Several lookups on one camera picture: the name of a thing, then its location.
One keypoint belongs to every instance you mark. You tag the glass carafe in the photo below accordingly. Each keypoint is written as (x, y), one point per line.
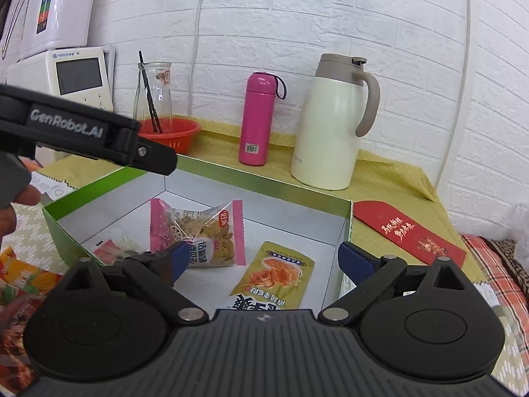
(159, 91)

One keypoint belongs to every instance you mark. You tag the orange snack packet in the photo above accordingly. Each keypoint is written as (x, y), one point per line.
(24, 275)

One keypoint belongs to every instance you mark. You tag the red envelope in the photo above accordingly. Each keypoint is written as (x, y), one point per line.
(405, 229)

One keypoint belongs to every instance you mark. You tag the black straw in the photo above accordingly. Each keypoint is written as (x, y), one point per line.
(148, 95)

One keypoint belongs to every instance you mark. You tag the green cardboard box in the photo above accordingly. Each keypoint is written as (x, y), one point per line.
(289, 198)

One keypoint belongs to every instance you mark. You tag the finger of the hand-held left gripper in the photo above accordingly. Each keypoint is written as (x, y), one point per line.
(159, 159)

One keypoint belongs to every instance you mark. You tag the yellow tablecloth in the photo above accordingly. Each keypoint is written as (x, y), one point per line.
(392, 173)

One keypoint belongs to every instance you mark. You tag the pink clear snack packet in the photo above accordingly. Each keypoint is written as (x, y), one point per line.
(206, 227)

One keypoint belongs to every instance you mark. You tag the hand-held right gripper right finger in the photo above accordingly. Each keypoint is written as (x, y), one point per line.
(354, 261)

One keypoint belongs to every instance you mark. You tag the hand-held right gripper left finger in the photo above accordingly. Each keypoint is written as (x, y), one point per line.
(178, 256)

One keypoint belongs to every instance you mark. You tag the leopard print cloth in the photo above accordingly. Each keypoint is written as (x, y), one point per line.
(514, 260)

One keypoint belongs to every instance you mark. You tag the cream thermal jug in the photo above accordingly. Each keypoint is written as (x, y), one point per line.
(330, 128)

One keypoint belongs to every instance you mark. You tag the person's left hand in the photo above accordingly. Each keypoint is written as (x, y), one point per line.
(29, 196)

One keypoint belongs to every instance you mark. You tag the yellow snack packet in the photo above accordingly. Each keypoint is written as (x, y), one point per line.
(272, 277)

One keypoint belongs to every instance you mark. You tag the pink thermos bottle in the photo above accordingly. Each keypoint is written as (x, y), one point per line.
(258, 120)

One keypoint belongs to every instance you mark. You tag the dark red snack packet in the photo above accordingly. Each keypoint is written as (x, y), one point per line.
(12, 331)

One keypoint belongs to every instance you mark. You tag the red plastic basket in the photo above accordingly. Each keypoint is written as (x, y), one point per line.
(173, 132)

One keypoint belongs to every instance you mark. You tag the small pink snack packet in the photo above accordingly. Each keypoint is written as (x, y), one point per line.
(111, 250)

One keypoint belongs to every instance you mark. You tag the white wall water purifier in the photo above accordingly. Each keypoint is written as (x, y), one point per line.
(53, 8)

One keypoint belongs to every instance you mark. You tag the plaid cloth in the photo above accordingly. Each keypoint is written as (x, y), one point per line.
(508, 297)

